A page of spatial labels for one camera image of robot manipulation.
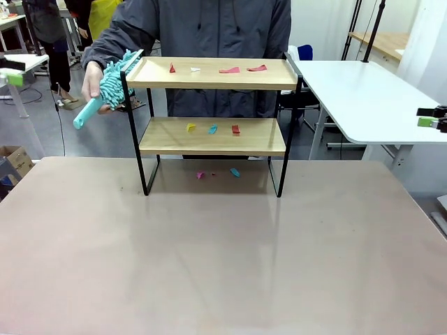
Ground bystander in dark clothes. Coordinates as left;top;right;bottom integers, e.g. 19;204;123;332
24;0;76;104

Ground distant white workbench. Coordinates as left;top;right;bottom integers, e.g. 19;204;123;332
0;13;28;53

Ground person in grey jacket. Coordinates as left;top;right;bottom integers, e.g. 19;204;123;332
104;0;293;119

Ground black clamp pole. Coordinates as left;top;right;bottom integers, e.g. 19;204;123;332
22;0;45;57

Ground black tripod legs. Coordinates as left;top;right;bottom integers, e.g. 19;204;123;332
341;0;363;61

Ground grey sleeved right forearm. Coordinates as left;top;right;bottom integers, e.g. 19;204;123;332
82;27;142;70

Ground bystander in yellow apron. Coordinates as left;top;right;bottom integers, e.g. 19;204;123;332
66;0;124;43

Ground black stand pole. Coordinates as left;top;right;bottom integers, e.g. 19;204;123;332
362;0;387;64

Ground cardboard box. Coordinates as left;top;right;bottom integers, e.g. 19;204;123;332
0;145;36;191

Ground two-tier wooden shelf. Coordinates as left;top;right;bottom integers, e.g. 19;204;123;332
119;48;304;198

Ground small white desk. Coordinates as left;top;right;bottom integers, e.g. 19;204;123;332
0;52;50;119

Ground black floor cable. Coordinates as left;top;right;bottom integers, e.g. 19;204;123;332
50;82;67;156

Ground teal chenille duster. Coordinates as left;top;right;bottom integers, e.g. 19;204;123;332
72;48;145;132

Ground wooden top table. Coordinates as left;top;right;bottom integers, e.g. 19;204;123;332
348;31;410;63

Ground person's right hand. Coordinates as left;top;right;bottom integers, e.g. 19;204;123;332
81;61;115;115

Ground grey metal base plate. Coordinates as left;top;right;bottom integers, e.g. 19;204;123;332
430;195;447;241

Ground floor mat with slippers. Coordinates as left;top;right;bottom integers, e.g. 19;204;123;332
57;96;85;111

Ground large white rounded table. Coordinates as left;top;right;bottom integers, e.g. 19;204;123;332
291;59;447;161

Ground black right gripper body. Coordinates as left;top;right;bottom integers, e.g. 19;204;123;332
434;104;447;135

